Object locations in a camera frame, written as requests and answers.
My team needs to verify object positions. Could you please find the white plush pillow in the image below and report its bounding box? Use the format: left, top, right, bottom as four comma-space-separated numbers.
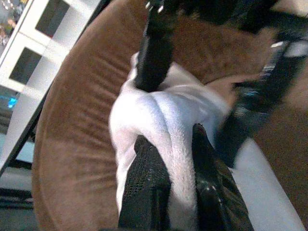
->
108, 51, 307, 231

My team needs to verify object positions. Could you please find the white cube shelf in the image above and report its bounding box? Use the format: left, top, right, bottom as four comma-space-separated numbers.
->
0, 0, 103, 176

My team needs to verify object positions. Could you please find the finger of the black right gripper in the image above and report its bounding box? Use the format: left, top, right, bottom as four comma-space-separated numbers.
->
133, 0, 175, 92
215, 33, 308, 168

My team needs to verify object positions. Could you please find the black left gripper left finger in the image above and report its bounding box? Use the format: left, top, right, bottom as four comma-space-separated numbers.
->
117, 134, 173, 231

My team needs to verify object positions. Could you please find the brown fabric sofa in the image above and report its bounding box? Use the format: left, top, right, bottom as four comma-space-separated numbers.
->
31, 0, 308, 231

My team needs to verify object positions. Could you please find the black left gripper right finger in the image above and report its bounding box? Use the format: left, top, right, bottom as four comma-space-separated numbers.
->
192, 122, 255, 231

